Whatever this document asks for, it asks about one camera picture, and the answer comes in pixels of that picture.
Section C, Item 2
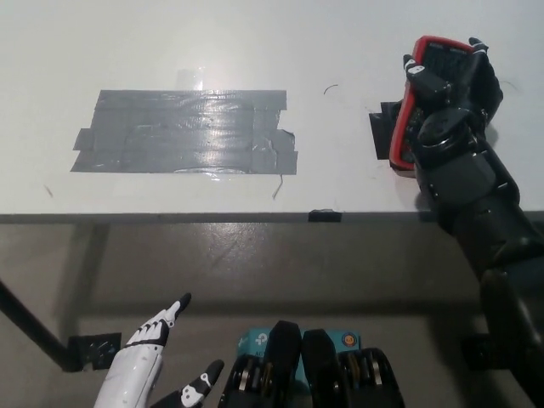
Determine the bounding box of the black tape patch on table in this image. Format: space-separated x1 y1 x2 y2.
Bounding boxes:
368 100 405 162

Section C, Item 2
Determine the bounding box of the black and teal robot torso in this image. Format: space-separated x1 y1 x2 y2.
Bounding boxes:
217 320 405 408

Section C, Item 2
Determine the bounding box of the small black tape strip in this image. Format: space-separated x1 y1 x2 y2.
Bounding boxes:
308 207 343 224

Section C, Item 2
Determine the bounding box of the black floor tape patch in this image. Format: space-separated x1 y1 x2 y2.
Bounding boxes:
63 331 122 373
461 334 494 367

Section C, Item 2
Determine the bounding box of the black diagonal table brace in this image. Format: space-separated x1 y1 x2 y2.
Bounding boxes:
0 278 71 371

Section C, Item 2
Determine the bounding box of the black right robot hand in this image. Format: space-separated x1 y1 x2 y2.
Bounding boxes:
401 37 522 233

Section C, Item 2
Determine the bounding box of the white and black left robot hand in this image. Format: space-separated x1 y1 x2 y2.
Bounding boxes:
93 292 225 408

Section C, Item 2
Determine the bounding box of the red digital multimeter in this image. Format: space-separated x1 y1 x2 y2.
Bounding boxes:
389 36 480 179

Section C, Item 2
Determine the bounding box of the large grey duct tape patch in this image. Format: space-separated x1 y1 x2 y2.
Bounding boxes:
69 88 299 175

